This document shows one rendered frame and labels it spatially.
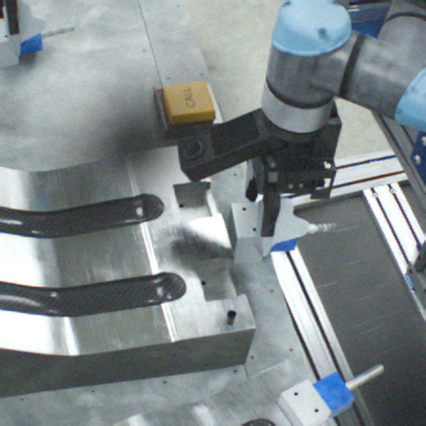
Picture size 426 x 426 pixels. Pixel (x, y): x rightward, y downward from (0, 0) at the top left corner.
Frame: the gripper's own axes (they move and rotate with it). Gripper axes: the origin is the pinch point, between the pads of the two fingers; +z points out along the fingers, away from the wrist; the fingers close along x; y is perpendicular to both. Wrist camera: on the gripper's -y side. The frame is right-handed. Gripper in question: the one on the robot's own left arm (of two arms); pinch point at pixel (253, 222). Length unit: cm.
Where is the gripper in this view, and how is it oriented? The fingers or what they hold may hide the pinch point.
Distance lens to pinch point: 122.3
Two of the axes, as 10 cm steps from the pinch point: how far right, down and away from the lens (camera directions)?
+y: 9.8, -0.5, 1.6
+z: -1.0, 5.9, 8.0
